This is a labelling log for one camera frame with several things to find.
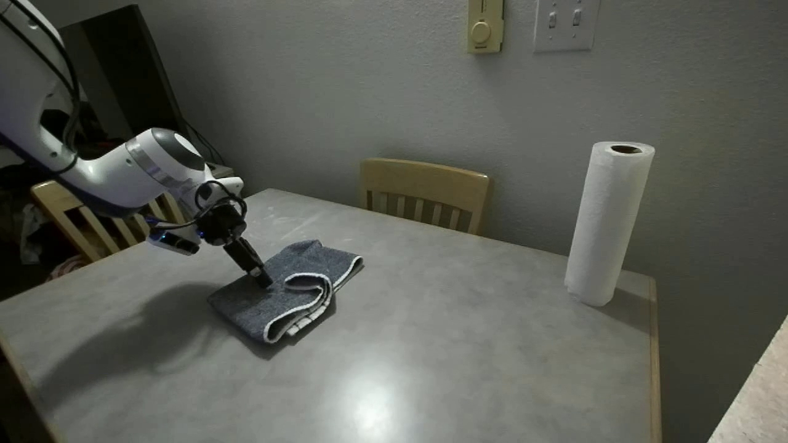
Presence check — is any blue striped towel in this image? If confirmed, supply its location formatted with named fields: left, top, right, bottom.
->
left=205, top=238, right=364, bottom=346

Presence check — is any white paper towel roll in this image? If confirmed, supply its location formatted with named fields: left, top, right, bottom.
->
left=561, top=137, right=657, bottom=309

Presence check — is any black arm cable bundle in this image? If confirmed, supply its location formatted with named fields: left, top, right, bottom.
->
left=0, top=3, right=83, bottom=158

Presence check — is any black cable with blue ends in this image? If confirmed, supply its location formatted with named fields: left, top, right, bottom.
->
left=195, top=177, right=250, bottom=226

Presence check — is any white light switch plate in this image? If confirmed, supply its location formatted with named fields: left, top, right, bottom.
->
left=532, top=0, right=605, bottom=56

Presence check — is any speckled beige countertop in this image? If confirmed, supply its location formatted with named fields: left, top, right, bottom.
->
left=706, top=318, right=788, bottom=443

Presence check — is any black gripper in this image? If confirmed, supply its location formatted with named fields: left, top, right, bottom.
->
left=195, top=179, right=275, bottom=291

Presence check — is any wooden chair with slatted backrest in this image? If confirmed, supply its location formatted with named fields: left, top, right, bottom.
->
left=30, top=177, right=189, bottom=265

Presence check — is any wooden chair with curved backrest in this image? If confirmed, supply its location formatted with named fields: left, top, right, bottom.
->
left=358, top=154, right=492, bottom=237

